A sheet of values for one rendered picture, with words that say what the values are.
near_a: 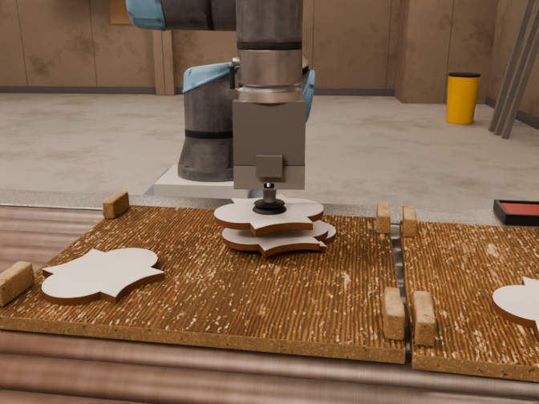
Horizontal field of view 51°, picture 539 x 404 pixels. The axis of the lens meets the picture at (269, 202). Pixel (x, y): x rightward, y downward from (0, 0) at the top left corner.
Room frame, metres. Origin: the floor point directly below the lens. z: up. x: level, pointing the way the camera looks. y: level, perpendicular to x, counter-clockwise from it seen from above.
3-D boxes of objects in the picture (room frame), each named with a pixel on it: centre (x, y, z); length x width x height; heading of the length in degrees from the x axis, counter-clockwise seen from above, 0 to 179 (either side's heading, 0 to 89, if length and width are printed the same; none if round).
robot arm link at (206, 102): (1.18, 0.11, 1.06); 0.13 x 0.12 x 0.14; 88
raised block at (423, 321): (0.46, -0.14, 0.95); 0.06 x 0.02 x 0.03; 169
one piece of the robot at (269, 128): (0.66, 0.00, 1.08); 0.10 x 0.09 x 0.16; 179
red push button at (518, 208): (0.84, -0.40, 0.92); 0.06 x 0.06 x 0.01; 82
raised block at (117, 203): (0.80, 0.23, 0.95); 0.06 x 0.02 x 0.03; 171
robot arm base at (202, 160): (1.17, 0.12, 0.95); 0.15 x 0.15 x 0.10
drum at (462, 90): (6.91, -2.33, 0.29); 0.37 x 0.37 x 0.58
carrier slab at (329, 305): (0.64, 0.06, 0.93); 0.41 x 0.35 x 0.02; 81
